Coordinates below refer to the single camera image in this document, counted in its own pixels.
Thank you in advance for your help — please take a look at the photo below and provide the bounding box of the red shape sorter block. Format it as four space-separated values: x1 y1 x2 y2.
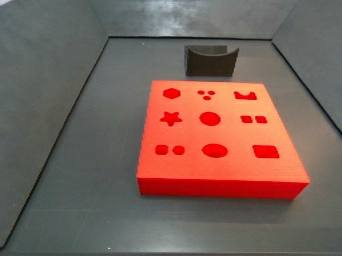
137 80 310 199

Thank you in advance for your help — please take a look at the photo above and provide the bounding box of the black curved holder stand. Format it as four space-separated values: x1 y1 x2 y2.
185 45 239 77

